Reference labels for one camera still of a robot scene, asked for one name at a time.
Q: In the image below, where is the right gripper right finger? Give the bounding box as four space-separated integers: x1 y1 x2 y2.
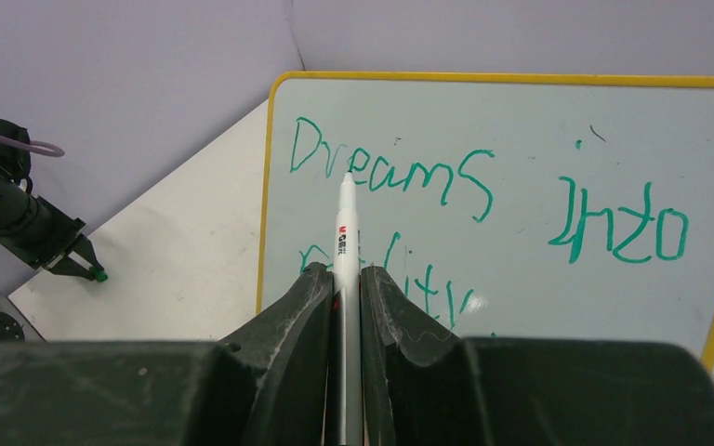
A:
361 267 714 445

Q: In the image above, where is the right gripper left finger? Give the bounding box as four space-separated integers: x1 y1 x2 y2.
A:
0 262 334 445

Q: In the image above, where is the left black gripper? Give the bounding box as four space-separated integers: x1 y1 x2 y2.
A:
0 119 105 281

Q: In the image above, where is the green marker cap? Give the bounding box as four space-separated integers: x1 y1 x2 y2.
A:
89 267 109 283

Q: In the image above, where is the white marker pen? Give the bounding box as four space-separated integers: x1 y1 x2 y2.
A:
326 172 364 445

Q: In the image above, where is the yellow framed whiteboard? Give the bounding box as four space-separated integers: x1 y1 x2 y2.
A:
256 72 714 366

